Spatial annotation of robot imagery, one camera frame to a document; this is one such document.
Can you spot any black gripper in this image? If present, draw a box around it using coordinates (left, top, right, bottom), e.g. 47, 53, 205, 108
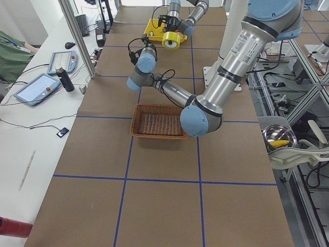
165, 15, 179, 31

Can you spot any yellow tape roll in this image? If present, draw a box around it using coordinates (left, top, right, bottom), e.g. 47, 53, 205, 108
162, 31, 180, 49

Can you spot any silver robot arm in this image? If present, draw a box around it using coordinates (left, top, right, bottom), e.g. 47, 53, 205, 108
165, 0, 209, 37
127, 1, 304, 137

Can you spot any yellow plastic basket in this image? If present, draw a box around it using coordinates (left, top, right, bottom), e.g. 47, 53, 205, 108
144, 19, 187, 44

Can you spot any brown wicker basket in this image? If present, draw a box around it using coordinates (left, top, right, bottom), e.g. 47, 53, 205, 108
131, 103, 188, 139

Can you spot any black keyboard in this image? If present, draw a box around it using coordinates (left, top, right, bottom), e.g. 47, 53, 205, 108
75, 14, 89, 37

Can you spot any black computer mouse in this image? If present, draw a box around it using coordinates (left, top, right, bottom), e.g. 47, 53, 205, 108
64, 42, 76, 49

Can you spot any upper teach pendant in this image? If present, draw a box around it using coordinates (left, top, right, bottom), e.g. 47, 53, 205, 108
47, 51, 78, 76

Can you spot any teach pendant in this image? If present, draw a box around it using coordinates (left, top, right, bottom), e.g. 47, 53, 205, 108
14, 73, 61, 107
47, 51, 78, 76

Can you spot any black water bottle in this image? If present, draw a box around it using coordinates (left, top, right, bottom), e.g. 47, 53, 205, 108
55, 65, 75, 92

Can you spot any lower teach pendant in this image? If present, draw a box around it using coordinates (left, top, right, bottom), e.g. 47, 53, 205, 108
14, 73, 61, 107

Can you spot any steel bowl with corn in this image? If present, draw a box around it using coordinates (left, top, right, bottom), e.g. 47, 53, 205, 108
262, 124, 298, 152

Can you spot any small black device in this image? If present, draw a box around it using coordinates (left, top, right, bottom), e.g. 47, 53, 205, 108
57, 128, 69, 138

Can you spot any red bottle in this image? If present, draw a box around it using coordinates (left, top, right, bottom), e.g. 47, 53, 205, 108
1, 217, 33, 238

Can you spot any aluminium frame post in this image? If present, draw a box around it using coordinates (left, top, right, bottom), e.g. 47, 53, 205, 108
58, 0, 96, 79

